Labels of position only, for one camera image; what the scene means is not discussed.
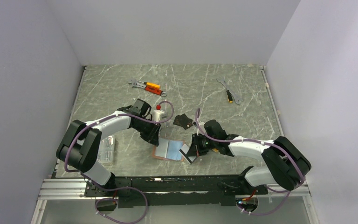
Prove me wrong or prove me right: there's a clear plastic screw box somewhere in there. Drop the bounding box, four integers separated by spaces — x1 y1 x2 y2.
97 135 115 164

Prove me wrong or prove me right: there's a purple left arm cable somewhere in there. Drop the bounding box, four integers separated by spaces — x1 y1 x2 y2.
63 100 175 224

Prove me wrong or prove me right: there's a red orange adjustable wrench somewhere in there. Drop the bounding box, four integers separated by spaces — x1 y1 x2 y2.
127 79 167 97

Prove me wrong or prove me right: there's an aluminium frame rail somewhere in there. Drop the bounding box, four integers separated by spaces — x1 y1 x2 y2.
38 178 86 200

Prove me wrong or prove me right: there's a black VIP card stack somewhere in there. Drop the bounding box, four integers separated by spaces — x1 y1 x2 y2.
173 113 193 130

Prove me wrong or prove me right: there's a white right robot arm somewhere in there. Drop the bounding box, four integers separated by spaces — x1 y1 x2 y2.
182 119 311 194

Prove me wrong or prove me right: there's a silver open end wrench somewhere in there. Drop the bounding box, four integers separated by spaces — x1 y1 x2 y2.
216 77 243 105

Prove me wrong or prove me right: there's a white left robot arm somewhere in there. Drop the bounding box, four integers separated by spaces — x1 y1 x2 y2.
56 99 161 196

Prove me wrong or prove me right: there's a brown leather card holder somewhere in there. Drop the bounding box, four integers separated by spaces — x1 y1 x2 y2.
151 137 185 161

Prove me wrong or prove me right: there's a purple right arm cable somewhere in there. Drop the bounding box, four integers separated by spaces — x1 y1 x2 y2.
193 107 306 216

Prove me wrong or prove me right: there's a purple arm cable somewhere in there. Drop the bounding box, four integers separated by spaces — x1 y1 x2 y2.
63 100 175 224
193 107 306 216

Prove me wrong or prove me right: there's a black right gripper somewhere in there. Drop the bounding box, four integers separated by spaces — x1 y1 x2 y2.
186 133 218 157

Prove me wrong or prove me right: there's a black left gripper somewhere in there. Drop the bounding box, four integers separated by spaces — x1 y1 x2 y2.
133 119 161 147

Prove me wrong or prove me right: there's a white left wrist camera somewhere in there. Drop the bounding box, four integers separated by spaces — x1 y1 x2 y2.
151 105 168 123

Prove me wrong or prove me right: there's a silver magnetic stripe card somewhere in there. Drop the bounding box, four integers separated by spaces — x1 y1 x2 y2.
179 144 197 164

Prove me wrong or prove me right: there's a yellow handled screwdriver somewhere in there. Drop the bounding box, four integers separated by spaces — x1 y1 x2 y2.
226 90 234 103

